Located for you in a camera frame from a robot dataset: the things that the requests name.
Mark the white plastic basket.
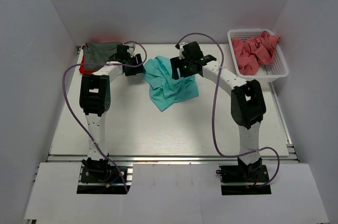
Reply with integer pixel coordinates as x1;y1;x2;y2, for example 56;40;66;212
227;29;289;82

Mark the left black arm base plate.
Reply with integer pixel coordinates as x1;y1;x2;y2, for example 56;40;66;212
77;158;132;195

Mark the folded grey t shirt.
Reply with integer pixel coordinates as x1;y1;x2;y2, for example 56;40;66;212
79;42;121;74

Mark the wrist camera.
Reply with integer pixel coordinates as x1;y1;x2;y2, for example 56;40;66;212
126;43;136;56
175;42;187;59

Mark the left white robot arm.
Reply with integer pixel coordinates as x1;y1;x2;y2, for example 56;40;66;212
79;43;145;182

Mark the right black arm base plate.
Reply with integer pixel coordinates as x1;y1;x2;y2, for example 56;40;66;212
215;165;271;195

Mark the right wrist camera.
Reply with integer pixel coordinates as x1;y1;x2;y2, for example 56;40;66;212
175;42;187;59

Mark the teal t shirt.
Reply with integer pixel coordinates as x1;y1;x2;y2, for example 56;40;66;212
143;55;199;112

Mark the folded red t shirt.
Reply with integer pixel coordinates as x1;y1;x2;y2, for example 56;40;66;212
79;46;99;76

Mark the crumpled pink t shirt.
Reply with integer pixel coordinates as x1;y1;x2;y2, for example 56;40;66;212
231;31;280;76

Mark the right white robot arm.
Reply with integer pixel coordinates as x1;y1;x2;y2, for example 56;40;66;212
170;41;266;184

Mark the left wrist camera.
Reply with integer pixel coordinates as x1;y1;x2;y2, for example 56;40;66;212
126;43;136;56

